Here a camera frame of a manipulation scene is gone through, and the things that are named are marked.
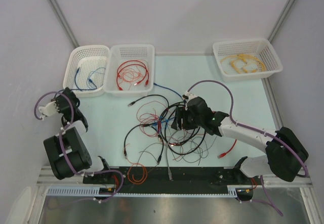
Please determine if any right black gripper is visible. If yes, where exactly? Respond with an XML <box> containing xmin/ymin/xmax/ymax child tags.
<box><xmin>171</xmin><ymin>107</ymin><xmax>203</xmax><ymax>131</ymax></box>

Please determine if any thin red wire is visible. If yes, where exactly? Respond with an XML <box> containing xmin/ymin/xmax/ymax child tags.
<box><xmin>118</xmin><ymin>66</ymin><xmax>145</xmax><ymax>83</ymax></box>
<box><xmin>135</xmin><ymin>100</ymin><xmax>218</xmax><ymax>168</ymax></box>

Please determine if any grey ethernet cable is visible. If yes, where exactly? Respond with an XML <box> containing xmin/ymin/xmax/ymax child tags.
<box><xmin>164</xmin><ymin>130</ymin><xmax>183</xmax><ymax>181</ymax></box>

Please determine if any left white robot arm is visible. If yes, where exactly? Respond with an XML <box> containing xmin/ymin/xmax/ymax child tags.
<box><xmin>38</xmin><ymin>87</ymin><xmax>112</xmax><ymax>184</ymax></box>

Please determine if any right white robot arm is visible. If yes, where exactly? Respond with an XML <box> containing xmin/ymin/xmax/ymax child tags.
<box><xmin>172</xmin><ymin>97</ymin><xmax>309</xmax><ymax>184</ymax></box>

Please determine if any left white plastic basket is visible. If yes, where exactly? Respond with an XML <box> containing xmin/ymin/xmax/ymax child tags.
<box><xmin>63</xmin><ymin>45</ymin><xmax>110</xmax><ymax>98</ymax></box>

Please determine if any white plastic basket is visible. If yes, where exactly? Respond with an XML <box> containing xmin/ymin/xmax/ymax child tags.
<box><xmin>213</xmin><ymin>38</ymin><xmax>283</xmax><ymax>82</ymax></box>
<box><xmin>63</xmin><ymin>45</ymin><xmax>110</xmax><ymax>98</ymax></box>
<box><xmin>103</xmin><ymin>44</ymin><xmax>155</xmax><ymax>97</ymax></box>

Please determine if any middle white plastic basket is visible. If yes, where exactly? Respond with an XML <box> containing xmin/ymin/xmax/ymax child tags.
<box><xmin>103</xmin><ymin>44</ymin><xmax>155</xmax><ymax>97</ymax></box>

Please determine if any right white plastic basket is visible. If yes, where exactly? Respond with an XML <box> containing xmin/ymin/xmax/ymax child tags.
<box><xmin>213</xmin><ymin>38</ymin><xmax>283</xmax><ymax>82</ymax></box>

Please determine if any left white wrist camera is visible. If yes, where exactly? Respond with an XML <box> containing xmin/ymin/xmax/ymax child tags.
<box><xmin>38</xmin><ymin>101</ymin><xmax>58</xmax><ymax>120</ymax></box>

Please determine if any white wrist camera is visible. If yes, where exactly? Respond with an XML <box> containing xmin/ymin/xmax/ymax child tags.
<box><xmin>38</xmin><ymin>101</ymin><xmax>58</xmax><ymax>120</ymax></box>
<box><xmin>183</xmin><ymin>91</ymin><xmax>200</xmax><ymax>106</ymax></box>

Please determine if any thick black ethernet cable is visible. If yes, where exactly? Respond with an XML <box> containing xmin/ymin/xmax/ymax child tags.
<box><xmin>123</xmin><ymin>94</ymin><xmax>207</xmax><ymax>164</ymax></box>

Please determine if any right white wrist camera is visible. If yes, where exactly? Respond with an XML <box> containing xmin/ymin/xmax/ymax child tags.
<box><xmin>183</xmin><ymin>91</ymin><xmax>200</xmax><ymax>106</ymax></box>

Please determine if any blue cable in left basket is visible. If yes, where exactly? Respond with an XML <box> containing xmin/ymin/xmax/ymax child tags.
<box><xmin>73</xmin><ymin>67</ymin><xmax>83</xmax><ymax>92</ymax></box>

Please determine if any thin brown wire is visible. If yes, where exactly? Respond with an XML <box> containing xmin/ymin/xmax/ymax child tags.
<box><xmin>138</xmin><ymin>130</ymin><xmax>218</xmax><ymax>171</ymax></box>

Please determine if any thick red cable in basket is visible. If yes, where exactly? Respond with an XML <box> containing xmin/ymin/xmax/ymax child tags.
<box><xmin>116</xmin><ymin>60</ymin><xmax>150</xmax><ymax>91</ymax></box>

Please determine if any thick red ethernet cable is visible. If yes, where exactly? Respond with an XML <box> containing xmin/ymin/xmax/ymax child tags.
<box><xmin>218</xmin><ymin>140</ymin><xmax>237</xmax><ymax>159</ymax></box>

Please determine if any thin red wire in basket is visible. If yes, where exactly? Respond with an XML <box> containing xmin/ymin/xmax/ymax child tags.
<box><xmin>118</xmin><ymin>66</ymin><xmax>145</xmax><ymax>83</ymax></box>

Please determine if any black mounting base plate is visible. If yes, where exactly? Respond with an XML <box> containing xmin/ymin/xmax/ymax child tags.
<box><xmin>83</xmin><ymin>166</ymin><xmax>254</xmax><ymax>194</ymax></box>

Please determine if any orange thin wire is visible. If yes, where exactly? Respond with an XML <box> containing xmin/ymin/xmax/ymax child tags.
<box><xmin>127</xmin><ymin>163</ymin><xmax>148</xmax><ymax>185</ymax></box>

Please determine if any white slotted cable duct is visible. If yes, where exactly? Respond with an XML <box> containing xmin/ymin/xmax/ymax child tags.
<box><xmin>47</xmin><ymin>186</ymin><xmax>115</xmax><ymax>197</ymax></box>

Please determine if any yellow cable in basket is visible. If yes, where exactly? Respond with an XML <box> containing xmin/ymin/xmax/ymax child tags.
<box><xmin>220</xmin><ymin>54</ymin><xmax>267</xmax><ymax>73</ymax></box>

